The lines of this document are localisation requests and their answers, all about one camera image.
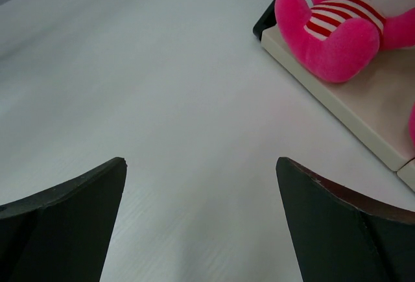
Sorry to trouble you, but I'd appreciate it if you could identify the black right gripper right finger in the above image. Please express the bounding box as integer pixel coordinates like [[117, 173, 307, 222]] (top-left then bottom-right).
[[276, 157, 414, 281]]

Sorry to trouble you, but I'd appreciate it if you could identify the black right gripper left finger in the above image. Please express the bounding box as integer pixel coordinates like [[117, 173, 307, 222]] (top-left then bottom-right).
[[1, 157, 127, 281]]

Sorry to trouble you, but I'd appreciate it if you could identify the hot pink plush with glasses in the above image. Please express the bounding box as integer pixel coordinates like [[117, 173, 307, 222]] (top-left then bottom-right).
[[274, 0, 414, 83]]

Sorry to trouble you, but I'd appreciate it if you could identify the beige three-tier shelf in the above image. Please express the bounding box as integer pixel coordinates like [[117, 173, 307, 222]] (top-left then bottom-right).
[[254, 0, 414, 187]]

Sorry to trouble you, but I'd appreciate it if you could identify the hot pink plush under shelf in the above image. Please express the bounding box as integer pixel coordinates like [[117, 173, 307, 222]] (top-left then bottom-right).
[[408, 104, 415, 145]]

